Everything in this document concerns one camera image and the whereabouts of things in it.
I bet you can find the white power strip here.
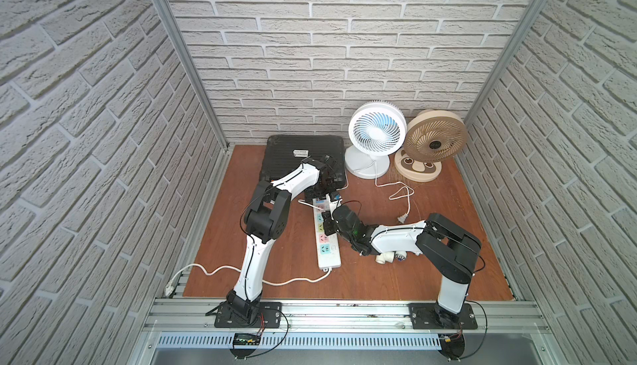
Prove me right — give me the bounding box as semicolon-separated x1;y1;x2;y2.
312;196;342;270

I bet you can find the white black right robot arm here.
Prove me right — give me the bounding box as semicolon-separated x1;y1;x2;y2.
328;204;482;317

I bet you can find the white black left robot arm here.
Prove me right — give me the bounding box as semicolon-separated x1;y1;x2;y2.
226;155;341;324

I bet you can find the white desk fan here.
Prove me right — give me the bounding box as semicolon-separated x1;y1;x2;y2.
345;101;407;179

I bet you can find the beige bear desk fan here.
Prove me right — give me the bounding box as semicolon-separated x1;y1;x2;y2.
394;109;469;183

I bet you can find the white cylindrical adapter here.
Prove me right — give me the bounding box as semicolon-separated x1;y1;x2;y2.
375;252;407;265

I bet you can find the white label sticker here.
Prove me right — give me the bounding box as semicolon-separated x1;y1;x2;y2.
293;149;310;158

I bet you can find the black plastic tool case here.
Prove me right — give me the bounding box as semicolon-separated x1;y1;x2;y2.
260;134;345;181

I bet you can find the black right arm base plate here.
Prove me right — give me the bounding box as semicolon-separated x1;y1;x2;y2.
407;303;478;330

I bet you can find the aluminium front rail frame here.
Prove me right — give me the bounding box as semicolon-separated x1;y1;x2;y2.
129;298;567;364

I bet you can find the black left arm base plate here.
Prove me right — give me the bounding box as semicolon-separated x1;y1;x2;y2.
214;301;282;329

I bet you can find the white power strip cable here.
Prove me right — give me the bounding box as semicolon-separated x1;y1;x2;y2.
165;263;333;297

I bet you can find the white vented cable duct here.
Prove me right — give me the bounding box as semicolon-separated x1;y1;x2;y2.
156;332;441;351

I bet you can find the aluminium corner post left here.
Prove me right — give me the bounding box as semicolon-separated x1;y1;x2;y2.
152;0;230;151

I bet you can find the aluminium corner post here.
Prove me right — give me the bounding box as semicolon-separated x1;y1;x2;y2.
464;0;548;127
152;0;230;151

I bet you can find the aluminium corner post right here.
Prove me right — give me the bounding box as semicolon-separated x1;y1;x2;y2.
464;0;548;127

